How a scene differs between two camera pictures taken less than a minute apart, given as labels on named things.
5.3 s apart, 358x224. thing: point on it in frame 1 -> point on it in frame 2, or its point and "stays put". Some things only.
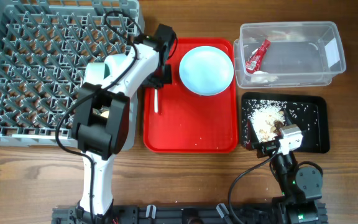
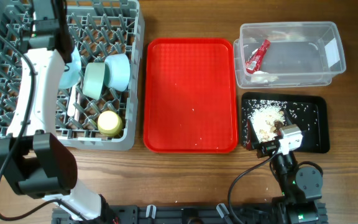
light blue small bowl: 113,63 stays put
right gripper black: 253,139 stays put
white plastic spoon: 156,101 -> 71,111
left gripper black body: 160,78 -> 68,32
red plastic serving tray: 198,112 stays put
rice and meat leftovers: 266,119 stays put
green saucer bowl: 94,73 stays put
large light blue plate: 206,71 -> 71,71
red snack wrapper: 254,61 stays put
